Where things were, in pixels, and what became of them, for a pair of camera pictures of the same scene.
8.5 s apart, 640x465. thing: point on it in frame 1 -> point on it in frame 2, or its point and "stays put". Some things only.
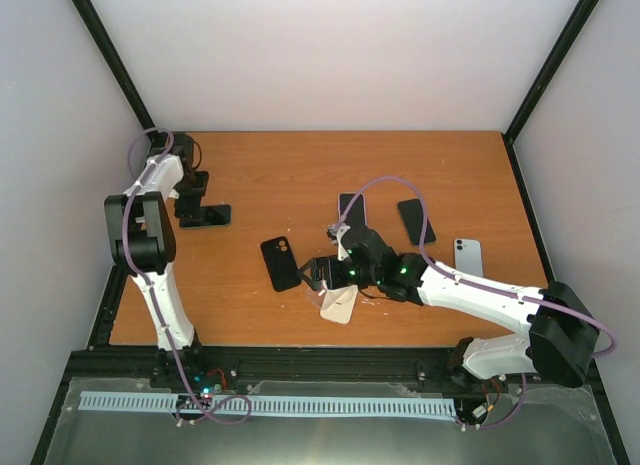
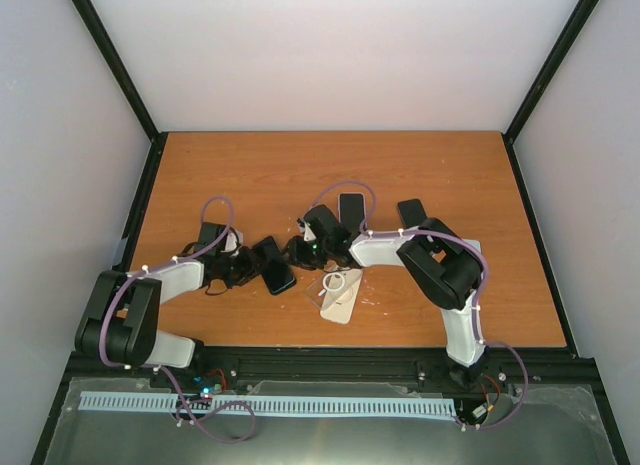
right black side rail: (531, 207) stays put
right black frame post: (554, 61) stays put
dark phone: (210, 216) -> (275, 268)
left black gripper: (193, 205) -> (251, 269)
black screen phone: (356, 215) stays put
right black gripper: (317, 265) -> (295, 254)
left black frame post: (108, 51) stays put
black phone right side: (412, 218) stays put
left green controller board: (208, 386) stays put
